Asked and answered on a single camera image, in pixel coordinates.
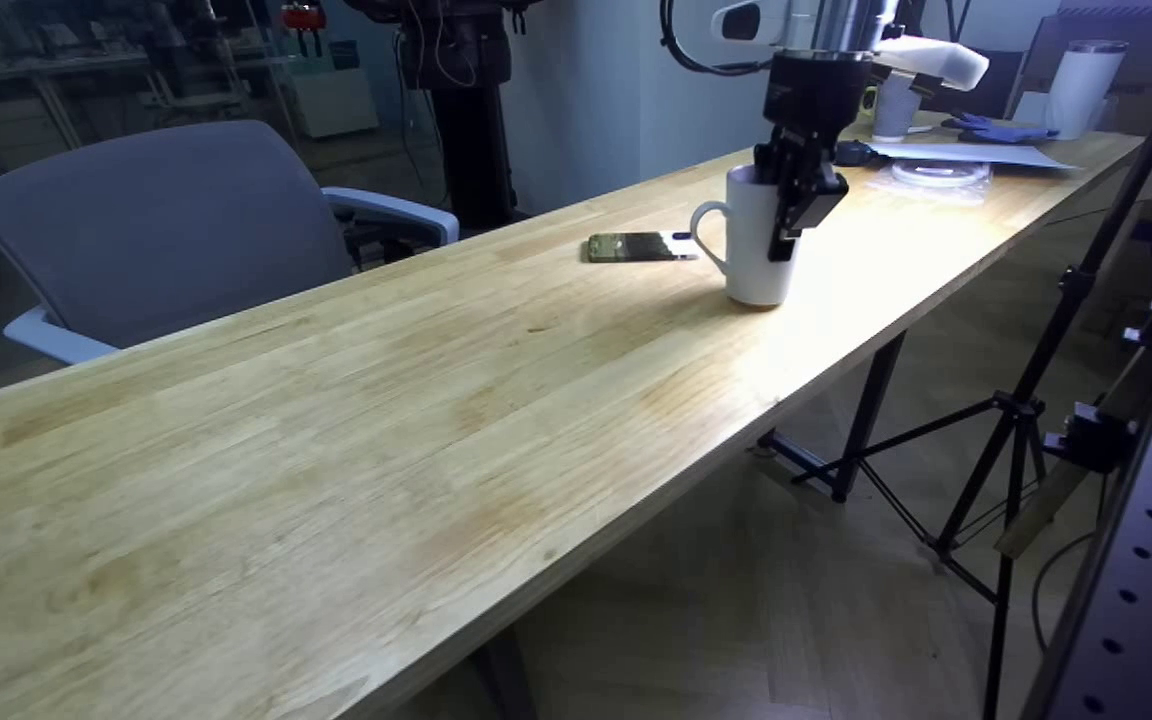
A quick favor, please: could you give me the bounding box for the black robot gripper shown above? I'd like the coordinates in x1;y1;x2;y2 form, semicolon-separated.
754;50;868;264

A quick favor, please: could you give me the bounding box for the white ceramic mug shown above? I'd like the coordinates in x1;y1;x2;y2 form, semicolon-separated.
689;162;793;306

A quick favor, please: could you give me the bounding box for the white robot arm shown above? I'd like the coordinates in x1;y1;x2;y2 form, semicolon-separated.
655;0;874;264

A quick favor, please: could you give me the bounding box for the black computer mouse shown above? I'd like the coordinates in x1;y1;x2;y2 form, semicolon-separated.
832;138;888;169

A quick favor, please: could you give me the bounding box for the white paper cup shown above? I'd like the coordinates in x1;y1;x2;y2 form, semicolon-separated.
874;74;920;138

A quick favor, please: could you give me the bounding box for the white paper towel roll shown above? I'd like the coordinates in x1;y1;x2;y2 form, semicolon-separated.
1048;43;1125;138

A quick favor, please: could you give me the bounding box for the grey office chair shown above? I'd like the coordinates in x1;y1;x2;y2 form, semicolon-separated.
0;119;461;363

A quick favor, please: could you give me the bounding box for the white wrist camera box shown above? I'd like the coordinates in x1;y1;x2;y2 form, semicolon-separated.
874;35;989;90

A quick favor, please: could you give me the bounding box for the black camera tripod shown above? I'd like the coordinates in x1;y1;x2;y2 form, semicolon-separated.
762;0;1152;720

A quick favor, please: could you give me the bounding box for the black standing post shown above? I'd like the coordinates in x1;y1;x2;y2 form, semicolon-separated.
397;0;515;231

